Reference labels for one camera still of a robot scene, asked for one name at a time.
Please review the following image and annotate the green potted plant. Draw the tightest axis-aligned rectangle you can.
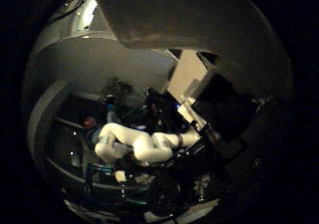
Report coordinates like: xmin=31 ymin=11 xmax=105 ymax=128
xmin=100 ymin=77 xmax=135 ymax=103

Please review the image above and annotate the person with blue shirt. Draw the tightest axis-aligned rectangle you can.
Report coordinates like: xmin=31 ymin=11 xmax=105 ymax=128
xmin=81 ymin=113 xmax=112 ymax=147

